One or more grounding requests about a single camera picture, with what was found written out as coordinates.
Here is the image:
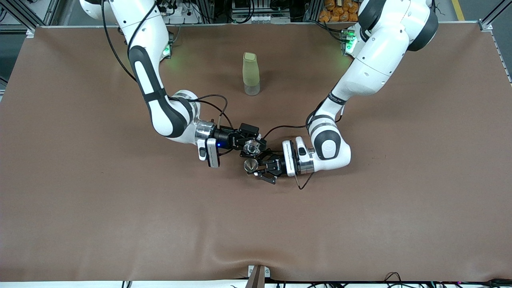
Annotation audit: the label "clear glass measuring cup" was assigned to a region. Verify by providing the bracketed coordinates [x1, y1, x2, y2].
[241, 139, 263, 159]

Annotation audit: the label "aluminium frame strut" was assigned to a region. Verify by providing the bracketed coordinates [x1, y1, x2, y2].
[479, 0, 512, 32]
[0, 0, 60, 37]

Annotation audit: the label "frosted olive bottle clear base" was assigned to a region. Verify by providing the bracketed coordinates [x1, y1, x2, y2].
[242, 52, 261, 96]

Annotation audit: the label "black floor cables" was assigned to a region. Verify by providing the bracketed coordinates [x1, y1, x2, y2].
[264, 272, 512, 288]

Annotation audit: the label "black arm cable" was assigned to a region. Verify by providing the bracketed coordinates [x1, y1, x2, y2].
[101, 0, 229, 130]
[262, 100, 345, 190]

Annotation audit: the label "white power strip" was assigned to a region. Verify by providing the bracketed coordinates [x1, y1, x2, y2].
[158, 0, 200, 24]

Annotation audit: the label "orange snack bags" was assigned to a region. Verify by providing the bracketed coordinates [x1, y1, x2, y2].
[319, 0, 362, 23]

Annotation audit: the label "brown table cover mat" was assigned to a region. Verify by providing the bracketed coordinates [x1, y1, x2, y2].
[0, 22, 512, 282]

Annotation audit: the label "metal table edge bracket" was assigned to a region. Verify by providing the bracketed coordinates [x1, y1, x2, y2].
[247, 265, 271, 288]

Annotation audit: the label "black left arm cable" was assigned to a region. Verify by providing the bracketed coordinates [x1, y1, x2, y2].
[262, 100, 345, 190]

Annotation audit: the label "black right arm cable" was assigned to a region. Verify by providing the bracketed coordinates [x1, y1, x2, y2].
[101, 0, 229, 130]

